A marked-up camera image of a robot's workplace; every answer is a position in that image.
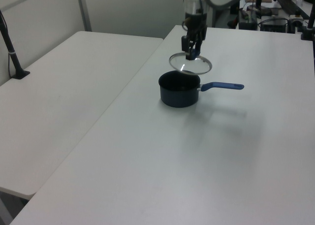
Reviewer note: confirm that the black electronics box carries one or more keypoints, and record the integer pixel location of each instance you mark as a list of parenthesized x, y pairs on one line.
[(274, 25), (247, 20)]

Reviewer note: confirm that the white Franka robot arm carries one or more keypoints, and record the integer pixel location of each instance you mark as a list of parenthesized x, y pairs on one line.
[(190, 1)]

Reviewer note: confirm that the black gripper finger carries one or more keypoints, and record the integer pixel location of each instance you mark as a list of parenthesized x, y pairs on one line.
[(187, 46), (200, 41)]

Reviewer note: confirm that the black camera pole with base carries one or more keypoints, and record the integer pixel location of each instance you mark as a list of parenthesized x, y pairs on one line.
[(14, 60)]

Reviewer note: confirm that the white folding side table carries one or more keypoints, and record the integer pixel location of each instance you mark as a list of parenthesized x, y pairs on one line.
[(61, 99)]

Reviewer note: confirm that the grey metal partition post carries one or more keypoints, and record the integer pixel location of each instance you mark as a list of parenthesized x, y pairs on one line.
[(83, 10)]

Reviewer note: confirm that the glass lid with blue knob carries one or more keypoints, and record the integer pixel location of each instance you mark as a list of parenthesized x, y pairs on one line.
[(197, 65)]

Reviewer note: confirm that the black clamped camera pole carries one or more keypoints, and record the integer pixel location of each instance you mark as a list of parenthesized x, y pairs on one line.
[(310, 20)]

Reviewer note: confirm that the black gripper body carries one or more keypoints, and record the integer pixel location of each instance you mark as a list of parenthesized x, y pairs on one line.
[(195, 23)]

